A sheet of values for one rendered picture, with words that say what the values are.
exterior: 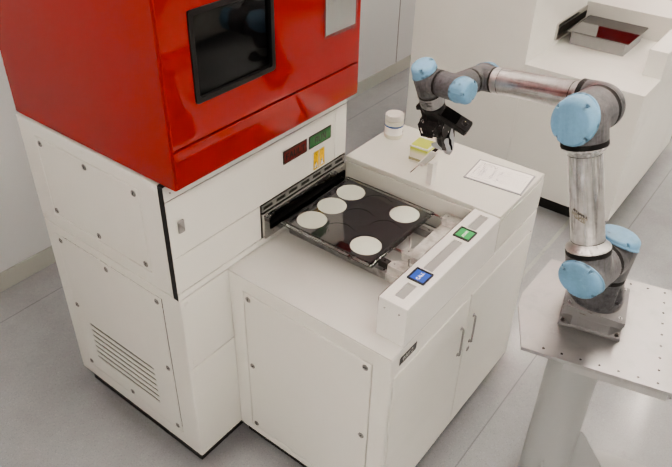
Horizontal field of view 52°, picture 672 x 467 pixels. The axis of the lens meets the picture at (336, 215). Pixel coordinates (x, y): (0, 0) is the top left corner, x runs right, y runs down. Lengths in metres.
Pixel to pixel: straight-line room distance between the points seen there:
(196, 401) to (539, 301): 1.17
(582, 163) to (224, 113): 0.92
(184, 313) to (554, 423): 1.23
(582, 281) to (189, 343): 1.19
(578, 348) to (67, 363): 2.10
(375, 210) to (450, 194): 0.26
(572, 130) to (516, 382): 1.56
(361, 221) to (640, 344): 0.91
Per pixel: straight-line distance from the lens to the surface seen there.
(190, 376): 2.34
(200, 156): 1.85
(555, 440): 2.47
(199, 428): 2.54
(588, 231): 1.84
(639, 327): 2.20
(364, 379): 2.04
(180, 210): 1.95
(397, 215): 2.30
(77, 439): 2.91
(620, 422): 3.06
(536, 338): 2.06
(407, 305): 1.87
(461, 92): 1.93
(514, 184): 2.42
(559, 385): 2.30
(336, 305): 2.06
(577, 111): 1.72
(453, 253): 2.06
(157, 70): 1.69
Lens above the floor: 2.20
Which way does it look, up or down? 35 degrees down
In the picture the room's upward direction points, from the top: 1 degrees clockwise
